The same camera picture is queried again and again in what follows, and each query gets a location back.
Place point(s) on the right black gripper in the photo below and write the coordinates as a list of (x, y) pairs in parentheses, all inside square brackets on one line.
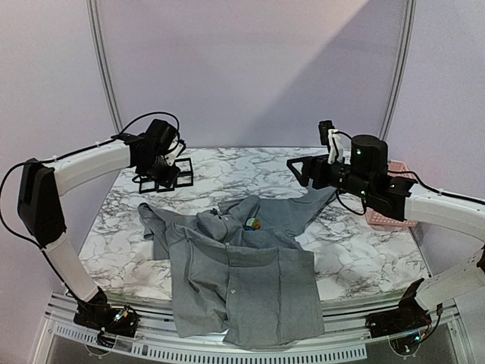
[(316, 169)]

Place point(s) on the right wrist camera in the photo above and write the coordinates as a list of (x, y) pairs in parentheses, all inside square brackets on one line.
[(330, 137)]

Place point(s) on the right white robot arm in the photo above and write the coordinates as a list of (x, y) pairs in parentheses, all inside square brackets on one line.
[(450, 231)]

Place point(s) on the aluminium front rail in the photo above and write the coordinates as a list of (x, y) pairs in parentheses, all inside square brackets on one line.
[(346, 339)]

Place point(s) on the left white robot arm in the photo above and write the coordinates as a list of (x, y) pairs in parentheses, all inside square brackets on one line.
[(44, 183)]

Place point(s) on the landscape round brooch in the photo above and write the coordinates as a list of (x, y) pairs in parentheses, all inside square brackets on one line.
[(254, 222)]

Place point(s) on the wall aluminium post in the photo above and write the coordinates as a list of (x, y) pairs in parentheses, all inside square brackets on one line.
[(400, 64), (94, 15)]

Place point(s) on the pink plastic basket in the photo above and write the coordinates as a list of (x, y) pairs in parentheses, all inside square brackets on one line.
[(386, 200)]

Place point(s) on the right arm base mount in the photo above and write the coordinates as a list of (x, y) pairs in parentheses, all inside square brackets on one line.
[(396, 321)]

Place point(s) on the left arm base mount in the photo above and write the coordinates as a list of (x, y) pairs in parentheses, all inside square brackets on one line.
[(118, 320)]

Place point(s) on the right wall aluminium post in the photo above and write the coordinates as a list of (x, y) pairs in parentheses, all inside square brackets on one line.
[(400, 64)]

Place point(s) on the grey button shirt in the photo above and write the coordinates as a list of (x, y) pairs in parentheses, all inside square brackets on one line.
[(257, 288)]

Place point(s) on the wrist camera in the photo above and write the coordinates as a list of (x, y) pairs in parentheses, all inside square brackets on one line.
[(177, 147), (330, 137)]

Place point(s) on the left wall aluminium post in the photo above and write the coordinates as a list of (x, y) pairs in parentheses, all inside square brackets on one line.
[(94, 15)]

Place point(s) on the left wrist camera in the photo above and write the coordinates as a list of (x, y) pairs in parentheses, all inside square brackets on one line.
[(177, 147)]

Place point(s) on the black display box right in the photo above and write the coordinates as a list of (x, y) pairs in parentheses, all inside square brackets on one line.
[(185, 177)]

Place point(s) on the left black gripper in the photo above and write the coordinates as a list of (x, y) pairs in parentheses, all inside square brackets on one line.
[(167, 181)]

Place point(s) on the black display box middle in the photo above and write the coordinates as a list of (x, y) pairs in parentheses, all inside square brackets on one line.
[(166, 186)]

